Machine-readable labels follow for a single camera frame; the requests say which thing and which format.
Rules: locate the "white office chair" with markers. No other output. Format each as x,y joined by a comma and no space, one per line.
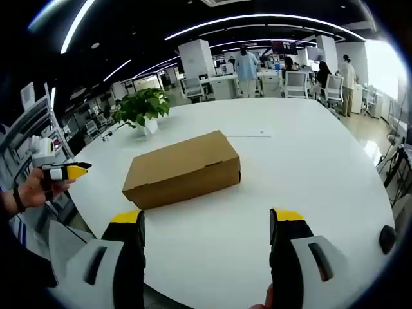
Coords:
295,83
192,88
333,90

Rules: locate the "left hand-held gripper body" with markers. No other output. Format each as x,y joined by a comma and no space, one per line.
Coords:
43,148

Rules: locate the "black wristband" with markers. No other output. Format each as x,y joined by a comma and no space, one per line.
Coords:
18,198

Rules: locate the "green potted plant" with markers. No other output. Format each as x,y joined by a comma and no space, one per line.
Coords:
143,107

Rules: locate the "wall display screen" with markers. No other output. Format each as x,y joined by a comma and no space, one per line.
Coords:
284,47

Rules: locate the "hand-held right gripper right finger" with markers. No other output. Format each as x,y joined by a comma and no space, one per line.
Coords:
299,257

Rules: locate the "person's right hand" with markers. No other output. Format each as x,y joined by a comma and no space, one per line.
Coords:
268,297

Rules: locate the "person's left hand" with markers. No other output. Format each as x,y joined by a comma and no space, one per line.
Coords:
35,190

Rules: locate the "black computer mouse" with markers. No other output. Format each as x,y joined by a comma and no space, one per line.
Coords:
387,239

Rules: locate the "white metal shelf rack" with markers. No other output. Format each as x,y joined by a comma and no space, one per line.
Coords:
38,122

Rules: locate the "white paper sheet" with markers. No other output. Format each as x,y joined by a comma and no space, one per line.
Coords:
249,132

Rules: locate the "small dark desk object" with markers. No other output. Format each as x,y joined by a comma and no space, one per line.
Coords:
106,137

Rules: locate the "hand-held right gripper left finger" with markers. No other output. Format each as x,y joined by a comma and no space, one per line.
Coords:
109,264

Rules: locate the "brown cardboard shoe box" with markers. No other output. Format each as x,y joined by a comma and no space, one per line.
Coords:
183,169

